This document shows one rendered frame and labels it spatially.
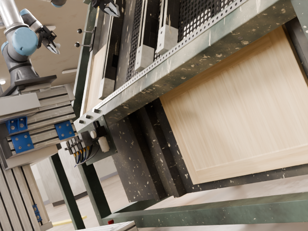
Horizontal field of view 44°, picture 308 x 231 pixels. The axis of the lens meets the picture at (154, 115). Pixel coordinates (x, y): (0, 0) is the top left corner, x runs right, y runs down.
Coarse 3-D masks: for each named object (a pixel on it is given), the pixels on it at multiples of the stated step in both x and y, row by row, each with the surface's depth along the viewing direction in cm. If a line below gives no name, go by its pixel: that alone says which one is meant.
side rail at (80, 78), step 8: (88, 8) 325; (96, 8) 326; (88, 16) 320; (88, 24) 318; (88, 40) 314; (88, 48) 312; (80, 56) 309; (88, 56) 310; (80, 64) 304; (80, 72) 302; (80, 80) 301; (80, 88) 299; (80, 96) 297; (72, 104) 294; (80, 104) 295; (80, 112) 294
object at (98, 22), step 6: (102, 12) 299; (102, 18) 297; (96, 24) 294; (96, 30) 292; (96, 36) 290; (96, 42) 289; (96, 48) 288; (90, 54) 288; (90, 60) 284; (90, 66) 281; (90, 72) 280; (90, 78) 278; (84, 90) 278; (84, 96) 274; (84, 102) 271; (84, 108) 270
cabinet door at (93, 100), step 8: (104, 48) 267; (96, 56) 280; (96, 64) 276; (96, 72) 271; (96, 80) 267; (96, 88) 262; (88, 96) 273; (96, 96) 258; (88, 104) 268; (96, 104) 253
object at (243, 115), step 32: (224, 64) 172; (256, 64) 158; (288, 64) 146; (160, 96) 217; (192, 96) 195; (224, 96) 177; (256, 96) 162; (288, 96) 150; (192, 128) 202; (224, 128) 183; (256, 128) 167; (288, 128) 154; (192, 160) 209; (224, 160) 189; (256, 160) 172; (288, 160) 158
